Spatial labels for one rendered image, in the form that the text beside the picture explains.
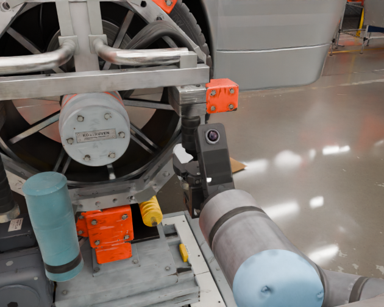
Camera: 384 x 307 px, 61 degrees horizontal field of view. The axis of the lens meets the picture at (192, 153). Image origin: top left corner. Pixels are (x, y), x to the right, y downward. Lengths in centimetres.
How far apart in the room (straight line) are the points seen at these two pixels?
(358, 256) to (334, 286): 129
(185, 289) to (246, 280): 87
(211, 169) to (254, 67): 82
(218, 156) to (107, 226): 51
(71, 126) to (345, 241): 146
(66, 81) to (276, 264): 41
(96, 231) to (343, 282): 66
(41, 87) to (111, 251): 56
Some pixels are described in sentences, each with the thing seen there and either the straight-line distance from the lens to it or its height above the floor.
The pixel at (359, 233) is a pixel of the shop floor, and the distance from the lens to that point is 189.
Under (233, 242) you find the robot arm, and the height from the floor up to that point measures 84.
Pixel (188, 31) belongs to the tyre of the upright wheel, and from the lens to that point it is 87.
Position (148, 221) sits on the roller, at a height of 51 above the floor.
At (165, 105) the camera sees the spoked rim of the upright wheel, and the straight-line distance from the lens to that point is 92.
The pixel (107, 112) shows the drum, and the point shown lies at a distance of 64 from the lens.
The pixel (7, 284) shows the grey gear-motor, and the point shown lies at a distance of 108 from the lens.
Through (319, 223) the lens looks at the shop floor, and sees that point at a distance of 187.
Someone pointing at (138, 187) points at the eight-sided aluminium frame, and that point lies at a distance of 91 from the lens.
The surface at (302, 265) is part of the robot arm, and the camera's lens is 38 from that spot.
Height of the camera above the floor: 111
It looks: 27 degrees down
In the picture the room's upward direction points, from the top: straight up
